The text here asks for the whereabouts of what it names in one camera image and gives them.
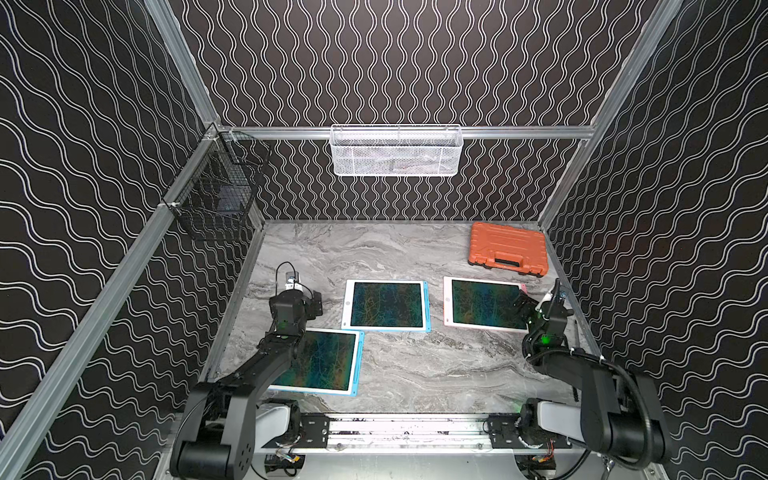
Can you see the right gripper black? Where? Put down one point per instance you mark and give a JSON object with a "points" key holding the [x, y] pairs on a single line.
{"points": [[529, 303]]}

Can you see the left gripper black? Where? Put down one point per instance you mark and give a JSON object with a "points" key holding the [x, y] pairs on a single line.
{"points": [[310, 303]]}

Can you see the blue tablet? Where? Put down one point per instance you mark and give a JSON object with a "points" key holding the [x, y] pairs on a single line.
{"points": [[330, 363], [383, 305]]}

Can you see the pink writing tablet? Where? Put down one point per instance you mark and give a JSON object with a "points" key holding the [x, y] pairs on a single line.
{"points": [[486, 305]]}

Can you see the blue stylus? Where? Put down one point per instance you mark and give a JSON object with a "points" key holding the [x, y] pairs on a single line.
{"points": [[426, 307]]}

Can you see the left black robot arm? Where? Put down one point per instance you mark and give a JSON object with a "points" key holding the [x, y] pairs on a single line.
{"points": [[216, 438]]}

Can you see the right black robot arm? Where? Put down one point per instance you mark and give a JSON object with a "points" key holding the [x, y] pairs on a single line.
{"points": [[619, 413]]}

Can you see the orange plastic tool case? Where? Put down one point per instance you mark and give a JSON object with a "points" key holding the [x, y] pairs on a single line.
{"points": [[509, 248]]}

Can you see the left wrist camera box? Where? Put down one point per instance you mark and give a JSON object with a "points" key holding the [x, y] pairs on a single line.
{"points": [[292, 280]]}

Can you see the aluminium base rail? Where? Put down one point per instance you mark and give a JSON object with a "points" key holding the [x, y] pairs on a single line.
{"points": [[414, 433]]}

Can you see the black wire basket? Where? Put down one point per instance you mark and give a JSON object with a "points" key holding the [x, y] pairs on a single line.
{"points": [[219, 202]]}

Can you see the white wire basket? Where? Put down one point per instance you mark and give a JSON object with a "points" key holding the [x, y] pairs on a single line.
{"points": [[389, 150]]}

